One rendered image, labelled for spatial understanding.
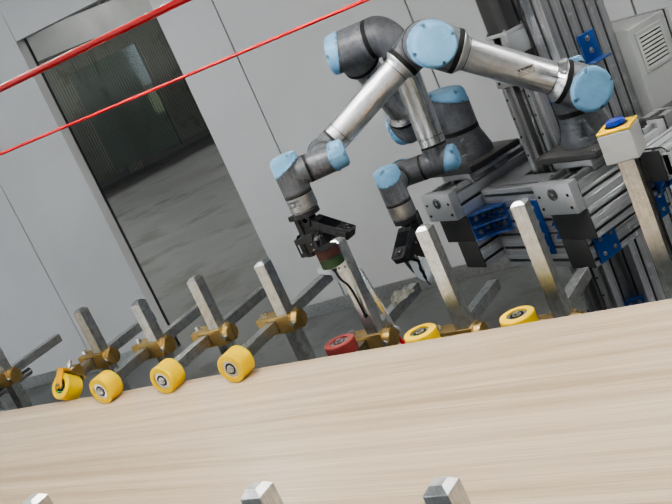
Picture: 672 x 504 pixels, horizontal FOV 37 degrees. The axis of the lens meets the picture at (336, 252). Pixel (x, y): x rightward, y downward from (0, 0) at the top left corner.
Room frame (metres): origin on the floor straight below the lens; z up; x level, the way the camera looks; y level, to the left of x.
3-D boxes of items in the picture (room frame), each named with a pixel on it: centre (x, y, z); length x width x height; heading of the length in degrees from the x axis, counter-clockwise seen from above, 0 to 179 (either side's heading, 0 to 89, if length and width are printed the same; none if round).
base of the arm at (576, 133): (2.65, -0.76, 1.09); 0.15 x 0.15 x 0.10
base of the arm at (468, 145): (3.08, -0.52, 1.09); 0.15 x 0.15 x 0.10
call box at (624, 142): (1.94, -0.62, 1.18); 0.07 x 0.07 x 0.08; 53
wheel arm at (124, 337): (3.10, 0.76, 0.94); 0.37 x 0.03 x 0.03; 143
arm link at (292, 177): (2.52, 0.02, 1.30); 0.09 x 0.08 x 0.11; 89
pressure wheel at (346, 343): (2.34, 0.08, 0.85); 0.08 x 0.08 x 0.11
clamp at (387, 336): (2.41, 0.01, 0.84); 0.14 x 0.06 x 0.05; 53
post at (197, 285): (2.70, 0.39, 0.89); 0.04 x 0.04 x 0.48; 53
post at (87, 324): (2.99, 0.79, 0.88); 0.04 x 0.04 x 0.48; 53
